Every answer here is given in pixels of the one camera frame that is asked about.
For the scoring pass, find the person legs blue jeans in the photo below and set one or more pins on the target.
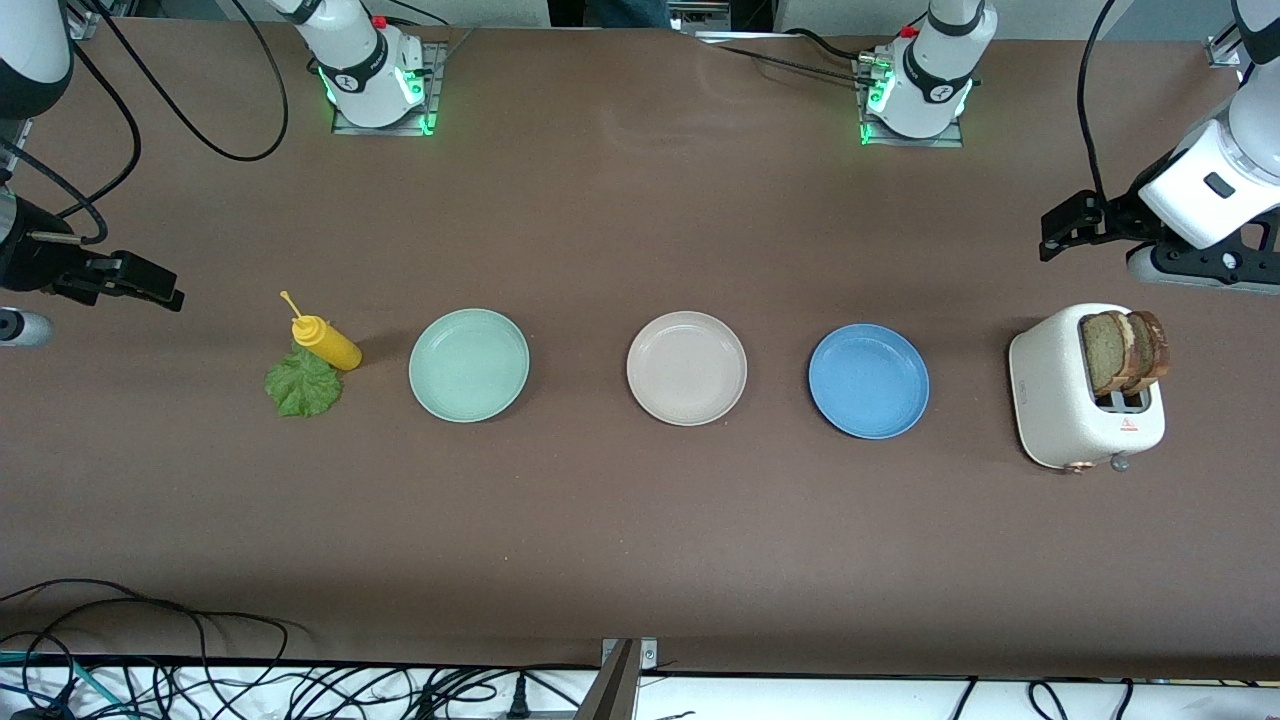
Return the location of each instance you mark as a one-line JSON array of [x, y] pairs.
[[625, 12]]

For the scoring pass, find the black corrugated conduit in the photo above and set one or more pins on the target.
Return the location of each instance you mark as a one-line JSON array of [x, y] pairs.
[[790, 63]]

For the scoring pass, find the green plate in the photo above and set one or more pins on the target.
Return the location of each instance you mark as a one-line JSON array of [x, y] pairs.
[[468, 365]]

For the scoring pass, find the white toaster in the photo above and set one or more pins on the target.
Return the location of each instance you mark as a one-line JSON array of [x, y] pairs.
[[1050, 400]]

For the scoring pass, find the beige plate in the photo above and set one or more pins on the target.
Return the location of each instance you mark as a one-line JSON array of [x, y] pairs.
[[686, 368]]

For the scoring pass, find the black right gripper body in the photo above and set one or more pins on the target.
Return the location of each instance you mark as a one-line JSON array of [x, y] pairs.
[[28, 262]]

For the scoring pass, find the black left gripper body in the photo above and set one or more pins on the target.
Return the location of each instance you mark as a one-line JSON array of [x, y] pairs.
[[1117, 218]]

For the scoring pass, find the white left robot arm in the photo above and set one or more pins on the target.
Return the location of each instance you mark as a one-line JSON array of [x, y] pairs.
[[935, 90]]

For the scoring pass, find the blue plate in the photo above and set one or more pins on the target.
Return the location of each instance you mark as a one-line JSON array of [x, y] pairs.
[[868, 380]]

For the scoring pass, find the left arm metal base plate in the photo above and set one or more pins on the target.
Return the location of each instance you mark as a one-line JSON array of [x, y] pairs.
[[950, 140]]

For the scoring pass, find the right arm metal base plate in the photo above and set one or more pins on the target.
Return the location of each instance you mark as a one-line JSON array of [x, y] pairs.
[[437, 60]]

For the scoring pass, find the grey metal frame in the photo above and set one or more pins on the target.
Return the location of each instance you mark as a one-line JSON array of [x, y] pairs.
[[700, 18]]

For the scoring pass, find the grey camera mount pole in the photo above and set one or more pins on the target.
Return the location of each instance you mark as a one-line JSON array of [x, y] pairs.
[[610, 690]]

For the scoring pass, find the dark crust bread slice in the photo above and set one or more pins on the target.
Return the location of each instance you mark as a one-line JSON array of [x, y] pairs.
[[1155, 345]]

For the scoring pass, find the silver clamp plate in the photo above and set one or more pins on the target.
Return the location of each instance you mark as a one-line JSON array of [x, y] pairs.
[[648, 655]]

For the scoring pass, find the green lettuce leaf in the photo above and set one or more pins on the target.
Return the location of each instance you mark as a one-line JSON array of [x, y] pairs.
[[300, 385]]

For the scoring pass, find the yellow mustard squeeze bottle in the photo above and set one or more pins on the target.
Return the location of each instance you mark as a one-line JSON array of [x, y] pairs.
[[330, 345]]

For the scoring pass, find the light crust bread slice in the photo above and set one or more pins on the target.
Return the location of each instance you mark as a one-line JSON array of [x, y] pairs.
[[1105, 352]]

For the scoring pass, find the black power plug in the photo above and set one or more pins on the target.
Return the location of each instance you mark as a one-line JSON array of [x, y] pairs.
[[518, 698]]

